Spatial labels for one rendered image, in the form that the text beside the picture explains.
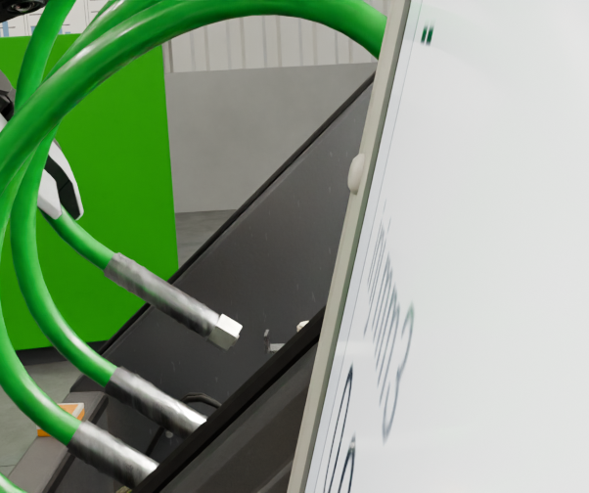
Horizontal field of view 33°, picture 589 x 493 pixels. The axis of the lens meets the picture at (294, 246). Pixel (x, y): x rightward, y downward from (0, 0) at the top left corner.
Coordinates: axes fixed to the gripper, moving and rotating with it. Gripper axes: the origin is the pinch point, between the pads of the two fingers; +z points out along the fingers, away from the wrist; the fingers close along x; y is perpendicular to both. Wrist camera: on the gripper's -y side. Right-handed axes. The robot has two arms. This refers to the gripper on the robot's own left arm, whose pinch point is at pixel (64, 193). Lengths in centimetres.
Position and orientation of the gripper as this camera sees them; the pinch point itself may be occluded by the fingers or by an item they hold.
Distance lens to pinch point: 64.6
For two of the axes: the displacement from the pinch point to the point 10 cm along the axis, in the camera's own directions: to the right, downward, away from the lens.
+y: -7.0, 6.8, 2.1
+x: -2.8, 0.0, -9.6
